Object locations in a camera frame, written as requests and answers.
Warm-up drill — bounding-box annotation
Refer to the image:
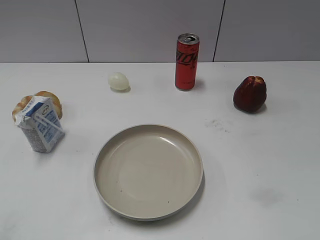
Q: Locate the blue white milk carton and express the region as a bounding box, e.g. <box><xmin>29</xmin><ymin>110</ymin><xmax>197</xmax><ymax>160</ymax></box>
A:
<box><xmin>12</xmin><ymin>91</ymin><xmax>65</xmax><ymax>153</ymax></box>

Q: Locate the beige round plate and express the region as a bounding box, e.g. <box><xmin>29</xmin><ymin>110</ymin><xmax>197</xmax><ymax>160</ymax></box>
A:
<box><xmin>93</xmin><ymin>124</ymin><xmax>204</xmax><ymax>221</ymax></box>

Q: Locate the white egg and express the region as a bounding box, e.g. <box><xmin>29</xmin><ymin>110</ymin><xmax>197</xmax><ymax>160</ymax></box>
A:
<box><xmin>108</xmin><ymin>72</ymin><xmax>130</xmax><ymax>91</ymax></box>

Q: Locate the red soda can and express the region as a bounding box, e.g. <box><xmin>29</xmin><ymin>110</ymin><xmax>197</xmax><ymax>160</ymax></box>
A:
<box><xmin>175</xmin><ymin>33</ymin><xmax>200</xmax><ymax>91</ymax></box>

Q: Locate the dark red wax apple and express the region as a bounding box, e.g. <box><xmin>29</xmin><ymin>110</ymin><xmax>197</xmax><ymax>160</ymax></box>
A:
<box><xmin>233</xmin><ymin>76</ymin><xmax>267</xmax><ymax>113</ymax></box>

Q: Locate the glazed bread ring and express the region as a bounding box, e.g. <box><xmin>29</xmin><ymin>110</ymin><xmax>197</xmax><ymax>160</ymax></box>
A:
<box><xmin>11</xmin><ymin>90</ymin><xmax>63</xmax><ymax>124</ymax></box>

